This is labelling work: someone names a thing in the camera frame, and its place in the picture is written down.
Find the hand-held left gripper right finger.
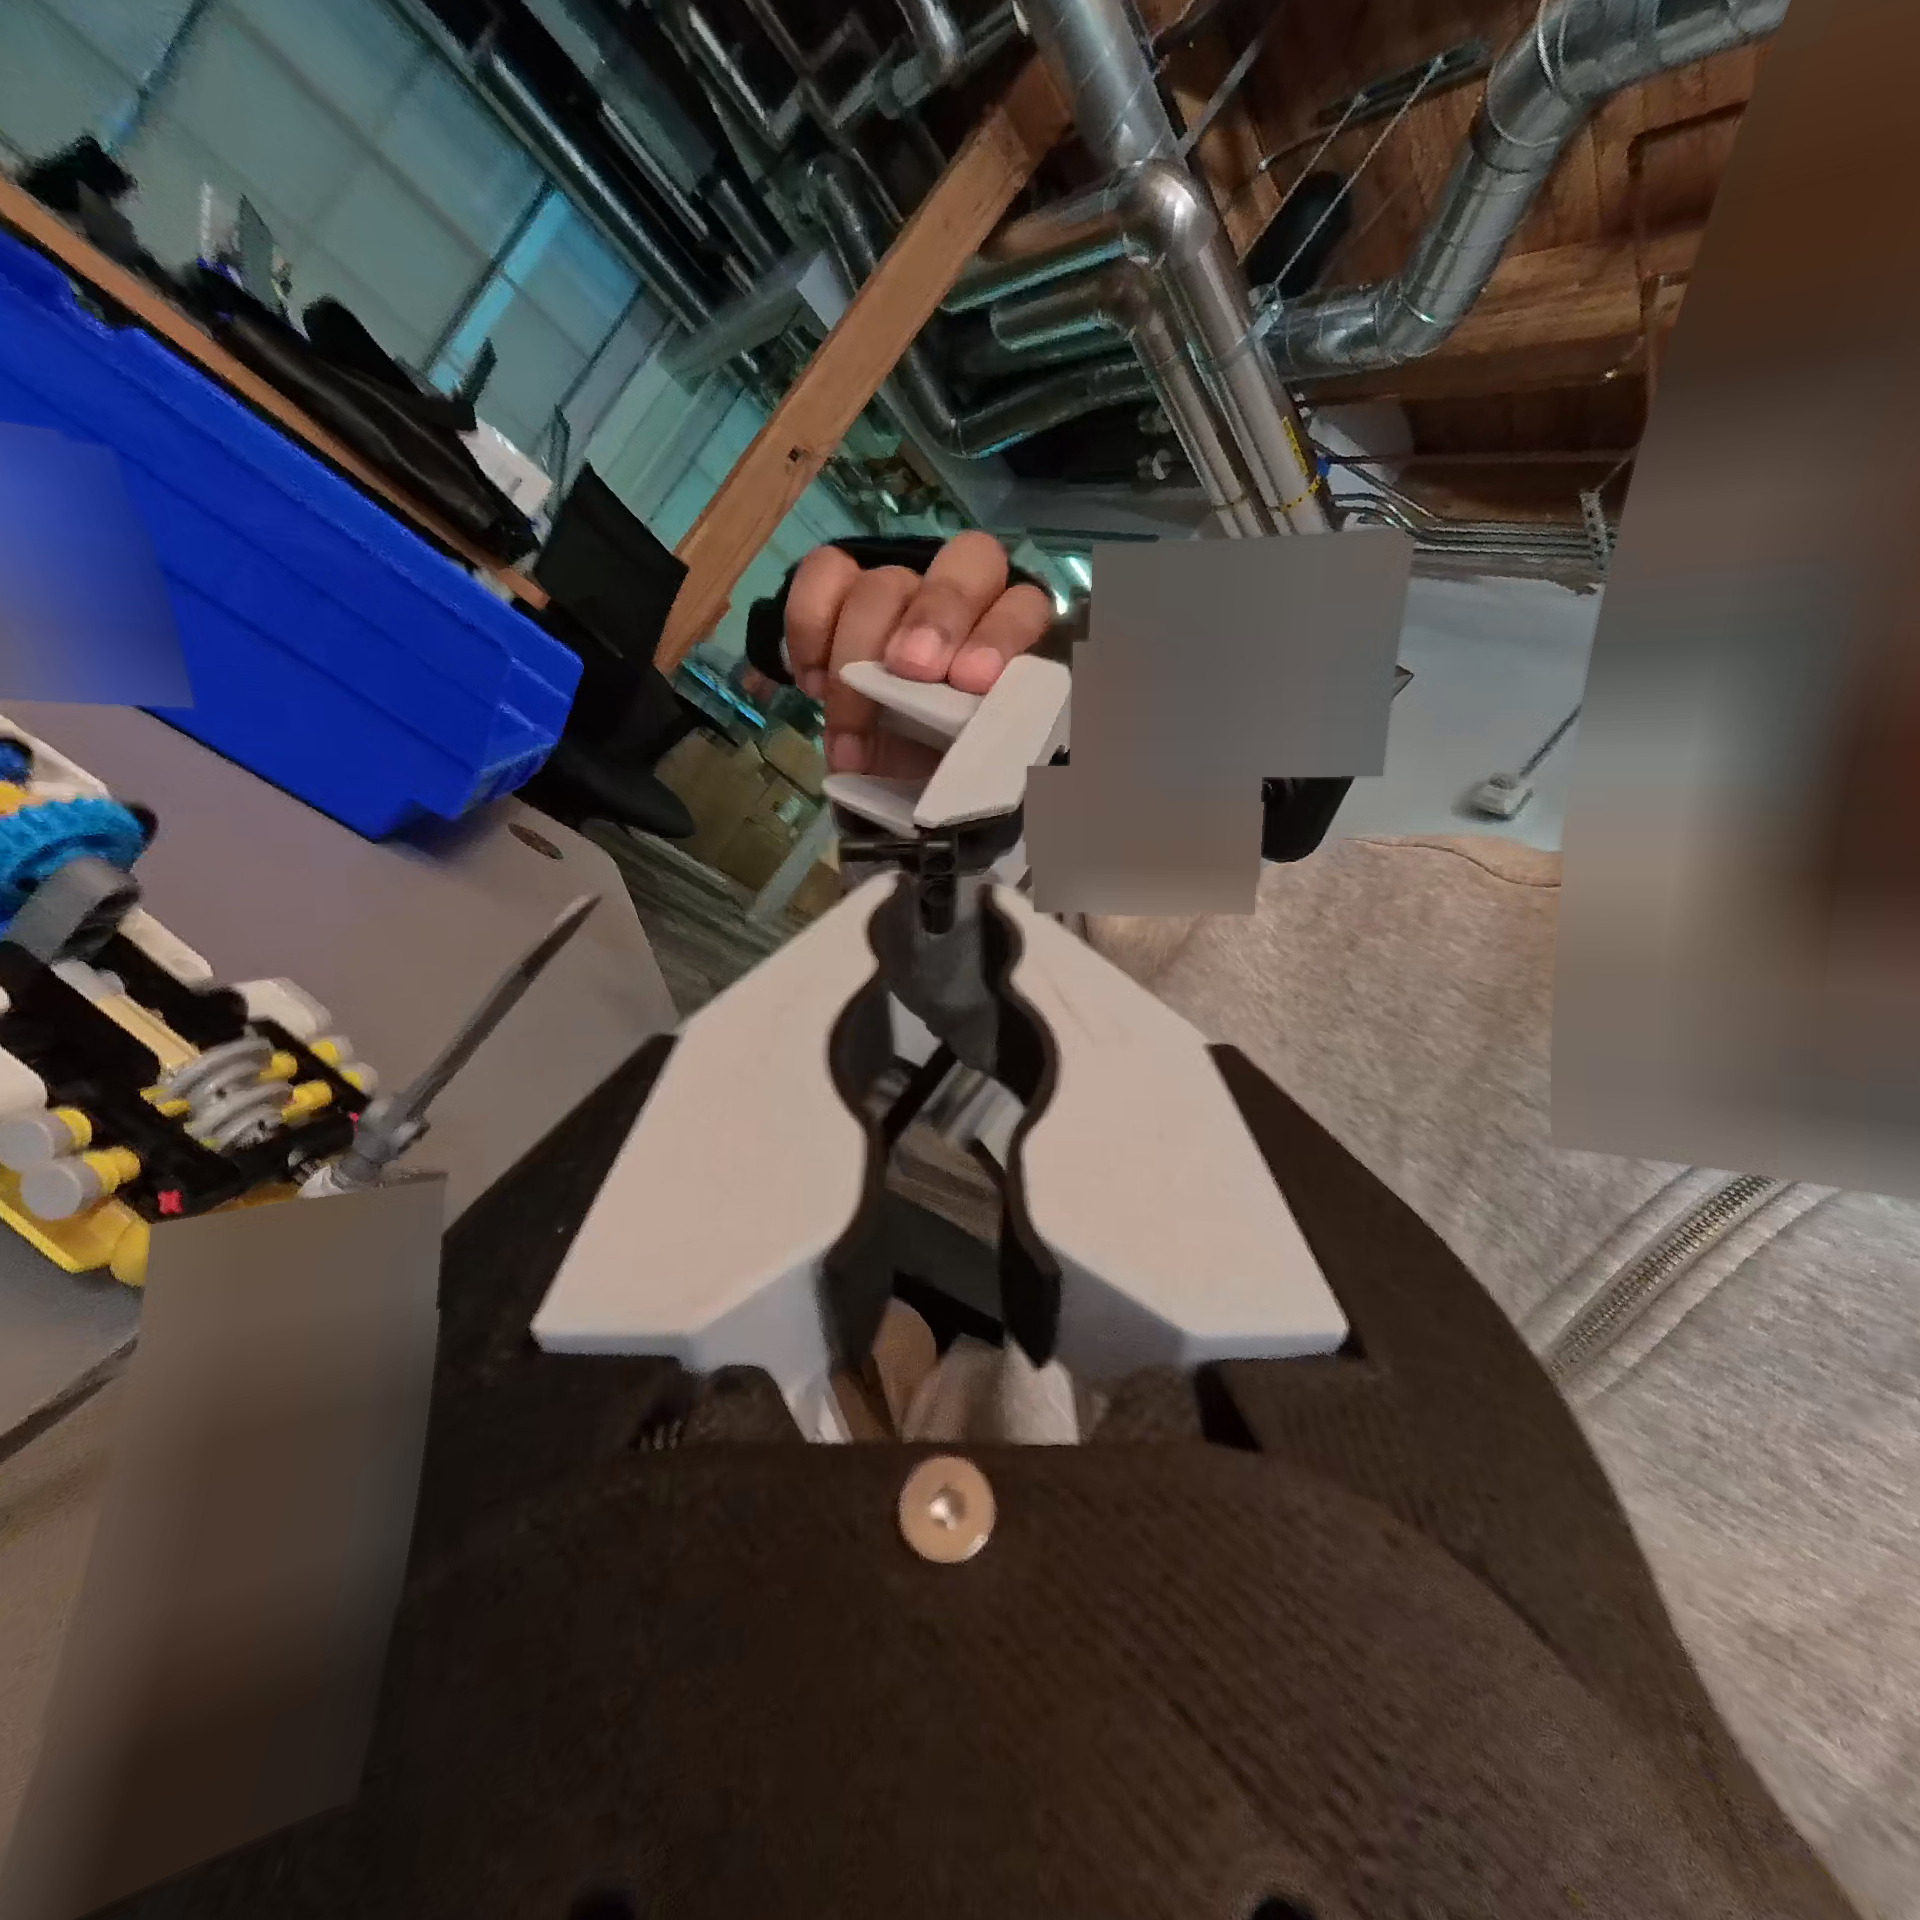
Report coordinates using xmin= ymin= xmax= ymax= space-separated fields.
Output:
xmin=978 ymin=881 xmax=1353 ymax=1441

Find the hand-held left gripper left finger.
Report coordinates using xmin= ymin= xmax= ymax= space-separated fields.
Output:
xmin=529 ymin=873 xmax=906 ymax=1439

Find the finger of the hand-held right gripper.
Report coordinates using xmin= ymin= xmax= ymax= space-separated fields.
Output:
xmin=908 ymin=653 xmax=1078 ymax=834
xmin=822 ymin=768 xmax=930 ymax=840

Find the black lego connector piece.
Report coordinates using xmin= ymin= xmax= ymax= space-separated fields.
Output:
xmin=836 ymin=831 xmax=1026 ymax=936

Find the grey lego rotor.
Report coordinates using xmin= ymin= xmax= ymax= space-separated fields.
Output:
xmin=338 ymin=893 xmax=607 ymax=1198

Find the lego helicopter model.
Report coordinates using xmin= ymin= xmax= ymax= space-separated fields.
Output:
xmin=0 ymin=716 xmax=380 ymax=1291

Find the person's right hand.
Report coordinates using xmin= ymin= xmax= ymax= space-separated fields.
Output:
xmin=781 ymin=528 xmax=1052 ymax=781

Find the black office chair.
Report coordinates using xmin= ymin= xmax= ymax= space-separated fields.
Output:
xmin=524 ymin=461 xmax=704 ymax=842

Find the silver ceiling pipe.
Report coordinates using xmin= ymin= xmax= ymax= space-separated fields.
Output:
xmin=1016 ymin=0 xmax=1795 ymax=541

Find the blue plastic bin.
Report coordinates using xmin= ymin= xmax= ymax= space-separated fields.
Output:
xmin=0 ymin=224 xmax=588 ymax=853

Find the black bag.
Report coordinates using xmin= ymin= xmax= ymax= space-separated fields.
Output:
xmin=186 ymin=291 xmax=546 ymax=569

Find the wooden post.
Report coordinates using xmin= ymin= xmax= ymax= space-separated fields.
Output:
xmin=648 ymin=60 xmax=1087 ymax=680

